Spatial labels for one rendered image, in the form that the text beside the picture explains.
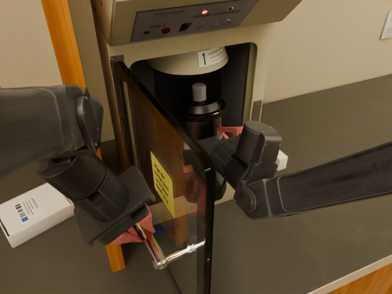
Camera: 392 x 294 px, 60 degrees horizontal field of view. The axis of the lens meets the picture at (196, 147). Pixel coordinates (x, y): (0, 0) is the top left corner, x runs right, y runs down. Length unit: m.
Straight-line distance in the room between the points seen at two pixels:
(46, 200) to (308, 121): 0.89
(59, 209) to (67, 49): 0.51
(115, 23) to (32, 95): 0.26
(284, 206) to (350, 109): 0.95
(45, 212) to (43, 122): 0.66
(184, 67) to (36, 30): 0.48
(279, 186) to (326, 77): 1.08
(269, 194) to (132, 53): 0.32
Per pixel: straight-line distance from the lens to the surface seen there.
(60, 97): 0.30
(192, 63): 0.68
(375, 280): 1.12
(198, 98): 0.69
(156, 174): 0.52
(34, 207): 0.94
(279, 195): 0.50
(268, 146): 0.55
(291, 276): 0.81
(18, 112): 0.24
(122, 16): 0.49
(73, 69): 0.50
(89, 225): 0.46
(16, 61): 1.05
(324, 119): 1.32
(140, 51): 0.61
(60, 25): 0.48
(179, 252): 0.49
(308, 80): 1.49
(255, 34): 0.69
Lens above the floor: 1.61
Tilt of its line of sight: 38 degrees down
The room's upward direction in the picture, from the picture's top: straight up
